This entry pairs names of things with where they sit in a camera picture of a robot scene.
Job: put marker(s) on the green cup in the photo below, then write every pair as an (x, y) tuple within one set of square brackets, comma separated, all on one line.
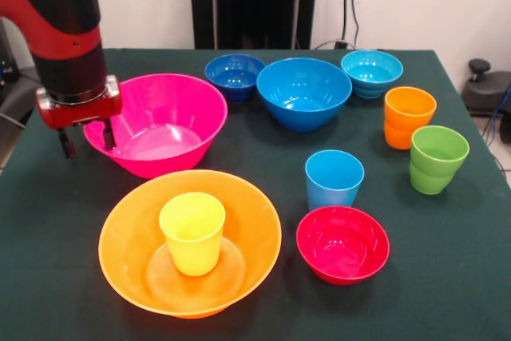
[(435, 173)]

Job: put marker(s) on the small crimson bowl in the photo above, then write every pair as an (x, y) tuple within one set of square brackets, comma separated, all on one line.
[(343, 253)]

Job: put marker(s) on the black stand base with knob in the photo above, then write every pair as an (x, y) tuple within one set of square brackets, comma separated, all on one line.
[(487, 93)]

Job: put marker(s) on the black equipment box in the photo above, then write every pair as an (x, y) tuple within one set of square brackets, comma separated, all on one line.
[(6, 69)]

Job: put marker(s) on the yellow cup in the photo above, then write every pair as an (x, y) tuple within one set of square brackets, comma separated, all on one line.
[(191, 241)]

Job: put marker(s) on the dark green table cloth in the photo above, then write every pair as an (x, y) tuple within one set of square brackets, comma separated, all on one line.
[(399, 277)]

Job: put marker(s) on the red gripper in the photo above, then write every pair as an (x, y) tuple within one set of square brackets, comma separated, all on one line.
[(80, 113)]

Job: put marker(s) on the dark grey stand base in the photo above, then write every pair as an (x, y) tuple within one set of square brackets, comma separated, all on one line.
[(16, 97)]

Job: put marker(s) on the medium blue bowl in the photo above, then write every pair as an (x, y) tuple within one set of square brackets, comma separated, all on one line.
[(303, 89)]

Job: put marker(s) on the blue cup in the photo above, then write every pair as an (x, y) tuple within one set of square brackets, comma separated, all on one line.
[(333, 185)]

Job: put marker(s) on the large magenta bowl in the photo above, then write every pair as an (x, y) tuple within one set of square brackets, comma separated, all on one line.
[(167, 117)]

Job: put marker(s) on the orange cup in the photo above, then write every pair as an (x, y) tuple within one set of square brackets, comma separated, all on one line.
[(403, 125)]

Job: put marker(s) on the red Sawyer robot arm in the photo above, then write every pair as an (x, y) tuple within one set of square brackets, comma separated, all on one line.
[(60, 17)]

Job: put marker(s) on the small dark blue bowl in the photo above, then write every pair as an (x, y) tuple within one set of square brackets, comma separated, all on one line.
[(235, 81)]

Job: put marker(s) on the large orange bowl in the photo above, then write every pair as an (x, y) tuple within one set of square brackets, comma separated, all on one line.
[(127, 245)]

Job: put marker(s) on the small light blue bowl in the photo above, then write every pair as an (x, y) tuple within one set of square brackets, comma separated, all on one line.
[(371, 73)]

